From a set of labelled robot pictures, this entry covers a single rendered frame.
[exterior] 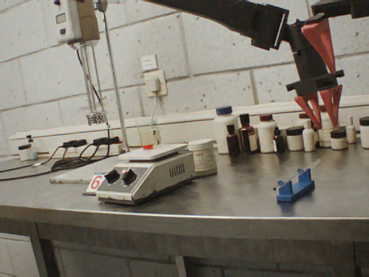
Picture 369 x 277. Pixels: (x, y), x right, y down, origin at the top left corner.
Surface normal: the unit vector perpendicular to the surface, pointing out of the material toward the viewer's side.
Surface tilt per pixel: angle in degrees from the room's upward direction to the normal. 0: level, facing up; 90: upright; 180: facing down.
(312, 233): 90
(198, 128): 90
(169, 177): 90
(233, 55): 90
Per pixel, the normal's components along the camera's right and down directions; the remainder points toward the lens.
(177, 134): -0.56, 0.21
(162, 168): 0.73, -0.03
